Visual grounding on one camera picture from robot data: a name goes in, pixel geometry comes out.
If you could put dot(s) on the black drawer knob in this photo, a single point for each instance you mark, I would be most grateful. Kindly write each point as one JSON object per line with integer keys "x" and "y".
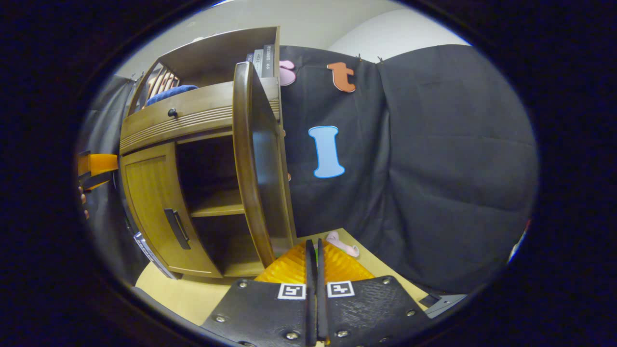
{"x": 172, "y": 113}

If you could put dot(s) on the black spine book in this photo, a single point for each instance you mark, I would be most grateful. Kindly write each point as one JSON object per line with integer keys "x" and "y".
{"x": 269, "y": 60}

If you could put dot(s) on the pink curved object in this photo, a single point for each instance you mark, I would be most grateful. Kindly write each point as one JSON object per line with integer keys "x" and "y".
{"x": 342, "y": 244}

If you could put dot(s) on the wooden shoe cabinet door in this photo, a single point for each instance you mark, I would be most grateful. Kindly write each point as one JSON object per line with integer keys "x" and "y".
{"x": 270, "y": 193}
{"x": 154, "y": 193}

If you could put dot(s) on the light grey spine book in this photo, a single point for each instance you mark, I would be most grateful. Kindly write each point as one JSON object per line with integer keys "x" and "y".
{"x": 259, "y": 60}

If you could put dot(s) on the white spine book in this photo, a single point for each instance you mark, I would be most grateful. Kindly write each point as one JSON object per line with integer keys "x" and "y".
{"x": 142, "y": 245}

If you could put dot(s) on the wooden drawer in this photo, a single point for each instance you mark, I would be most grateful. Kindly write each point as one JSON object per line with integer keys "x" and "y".
{"x": 193, "y": 113}

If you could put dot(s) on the blue towel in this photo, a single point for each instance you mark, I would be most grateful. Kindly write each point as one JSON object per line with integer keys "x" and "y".
{"x": 168, "y": 94}

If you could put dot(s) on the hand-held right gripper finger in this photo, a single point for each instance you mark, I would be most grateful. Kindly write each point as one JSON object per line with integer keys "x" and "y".
{"x": 321, "y": 289}
{"x": 311, "y": 289}

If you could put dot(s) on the black backdrop cloth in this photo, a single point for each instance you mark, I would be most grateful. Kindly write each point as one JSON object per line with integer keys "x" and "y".
{"x": 434, "y": 168}

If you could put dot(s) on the wooden inner shelf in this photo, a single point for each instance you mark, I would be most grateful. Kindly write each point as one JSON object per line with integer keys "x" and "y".
{"x": 219, "y": 207}

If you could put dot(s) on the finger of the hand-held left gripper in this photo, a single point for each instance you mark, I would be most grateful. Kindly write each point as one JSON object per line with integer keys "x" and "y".
{"x": 103, "y": 165}

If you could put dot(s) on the wooden double-door shoe cabinet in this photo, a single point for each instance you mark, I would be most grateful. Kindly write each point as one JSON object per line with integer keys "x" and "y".
{"x": 217, "y": 58}

